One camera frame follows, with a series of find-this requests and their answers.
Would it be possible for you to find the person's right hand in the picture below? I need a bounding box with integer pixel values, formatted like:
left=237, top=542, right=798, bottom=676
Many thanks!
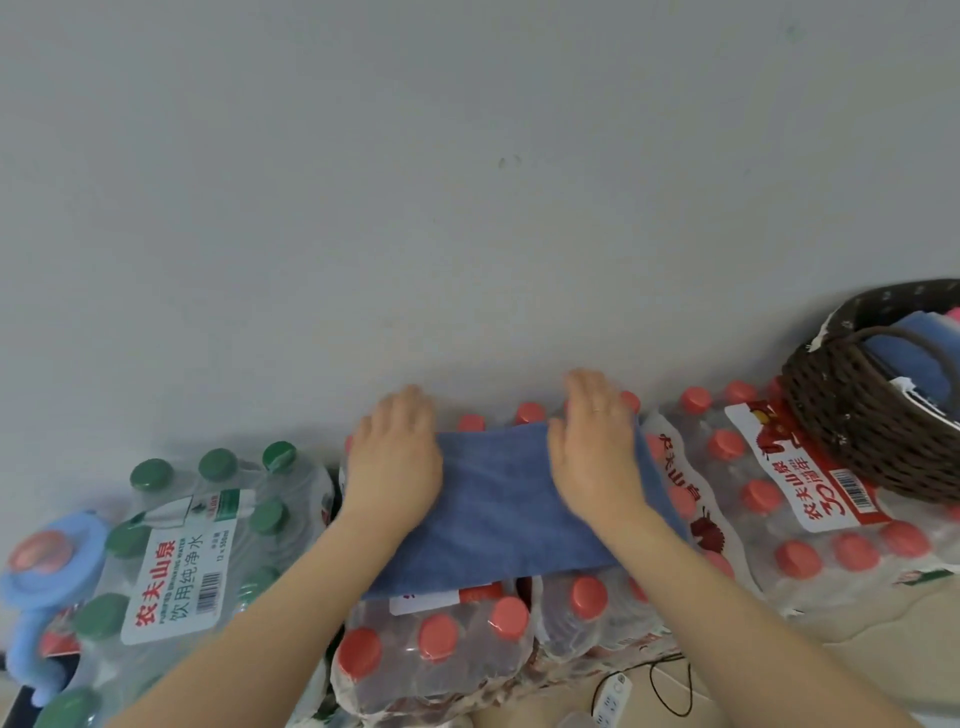
left=545, top=367, right=652, bottom=538

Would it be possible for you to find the person's left hand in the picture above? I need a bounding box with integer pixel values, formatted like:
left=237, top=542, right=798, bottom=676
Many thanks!
left=341, top=384, right=445, bottom=535

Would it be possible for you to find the blue towel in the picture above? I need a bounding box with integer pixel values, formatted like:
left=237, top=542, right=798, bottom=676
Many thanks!
left=361, top=421, right=691, bottom=601
left=866, top=311, right=960, bottom=410

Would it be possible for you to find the brown woven basket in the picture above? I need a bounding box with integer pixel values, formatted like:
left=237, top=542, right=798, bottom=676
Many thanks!
left=779, top=278, right=960, bottom=505

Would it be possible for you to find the person's right forearm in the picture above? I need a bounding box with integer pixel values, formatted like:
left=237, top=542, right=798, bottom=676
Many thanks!
left=599, top=506, right=924, bottom=728

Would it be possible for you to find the person's left forearm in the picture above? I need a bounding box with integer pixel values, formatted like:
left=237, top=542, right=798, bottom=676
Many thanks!
left=112, top=509, right=421, bottom=728

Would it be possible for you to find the stack of bottled water packs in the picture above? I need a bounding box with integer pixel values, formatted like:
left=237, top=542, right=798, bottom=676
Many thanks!
left=33, top=378, right=960, bottom=728

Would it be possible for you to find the white power strip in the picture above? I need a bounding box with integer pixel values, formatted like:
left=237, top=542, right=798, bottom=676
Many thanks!
left=590, top=673, right=635, bottom=728

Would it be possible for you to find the blue lidded water jug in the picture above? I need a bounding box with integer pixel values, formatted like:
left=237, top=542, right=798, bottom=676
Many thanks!
left=0, top=509, right=114, bottom=710

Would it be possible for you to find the black cable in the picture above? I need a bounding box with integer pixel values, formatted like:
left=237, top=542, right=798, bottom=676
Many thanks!
left=588, top=652, right=695, bottom=720

